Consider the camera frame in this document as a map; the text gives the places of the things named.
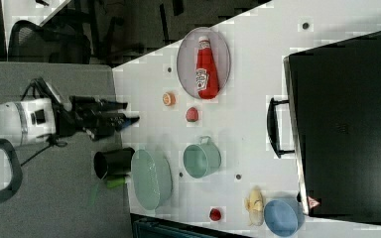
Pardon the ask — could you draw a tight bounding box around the green mug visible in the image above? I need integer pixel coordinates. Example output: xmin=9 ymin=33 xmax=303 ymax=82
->
xmin=183 ymin=136 xmax=221 ymax=179

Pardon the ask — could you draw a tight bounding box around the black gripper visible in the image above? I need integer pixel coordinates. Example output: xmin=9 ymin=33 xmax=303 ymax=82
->
xmin=55 ymin=96 xmax=140 ymax=141

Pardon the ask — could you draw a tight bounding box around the blue bowl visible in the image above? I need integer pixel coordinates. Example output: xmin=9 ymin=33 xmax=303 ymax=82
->
xmin=264 ymin=197 xmax=305 ymax=237

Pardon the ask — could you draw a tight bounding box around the green oval colander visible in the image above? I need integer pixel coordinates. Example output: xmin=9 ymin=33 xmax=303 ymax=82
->
xmin=131 ymin=149 xmax=173 ymax=210

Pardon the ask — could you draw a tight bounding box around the black office chair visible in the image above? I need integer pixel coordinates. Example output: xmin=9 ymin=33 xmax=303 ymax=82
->
xmin=8 ymin=16 xmax=91 ymax=64

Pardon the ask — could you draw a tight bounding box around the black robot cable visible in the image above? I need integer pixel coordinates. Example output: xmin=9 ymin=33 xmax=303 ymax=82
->
xmin=19 ymin=77 xmax=68 ymax=168

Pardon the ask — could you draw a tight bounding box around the peeled banana toy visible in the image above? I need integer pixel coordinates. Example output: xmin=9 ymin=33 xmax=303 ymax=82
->
xmin=244 ymin=186 xmax=264 ymax=226

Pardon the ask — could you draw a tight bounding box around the green marker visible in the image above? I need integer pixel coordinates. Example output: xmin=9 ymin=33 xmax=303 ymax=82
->
xmin=106 ymin=177 xmax=130 ymax=188

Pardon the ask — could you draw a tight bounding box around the grey round plate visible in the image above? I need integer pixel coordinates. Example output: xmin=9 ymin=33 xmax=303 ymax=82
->
xmin=177 ymin=27 xmax=231 ymax=99

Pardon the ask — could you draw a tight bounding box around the red strawberry toy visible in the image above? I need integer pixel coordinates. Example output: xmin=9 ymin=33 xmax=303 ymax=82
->
xmin=186 ymin=107 xmax=198 ymax=122

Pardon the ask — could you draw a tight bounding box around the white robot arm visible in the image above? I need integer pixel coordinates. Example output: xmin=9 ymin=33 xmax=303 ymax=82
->
xmin=0 ymin=97 xmax=139 ymax=204

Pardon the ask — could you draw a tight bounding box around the orange slice toy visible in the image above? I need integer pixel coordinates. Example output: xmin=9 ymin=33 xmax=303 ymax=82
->
xmin=163 ymin=92 xmax=176 ymax=106

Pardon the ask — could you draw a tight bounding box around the black toaster oven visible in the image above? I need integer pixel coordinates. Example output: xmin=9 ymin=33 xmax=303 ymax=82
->
xmin=283 ymin=31 xmax=381 ymax=225

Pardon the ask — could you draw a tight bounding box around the black cylinder cup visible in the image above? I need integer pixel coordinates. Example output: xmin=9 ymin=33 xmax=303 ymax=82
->
xmin=93 ymin=148 xmax=135 ymax=179

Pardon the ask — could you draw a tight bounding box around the red ketchup bottle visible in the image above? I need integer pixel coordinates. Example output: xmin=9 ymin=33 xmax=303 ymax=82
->
xmin=195 ymin=36 xmax=219 ymax=99

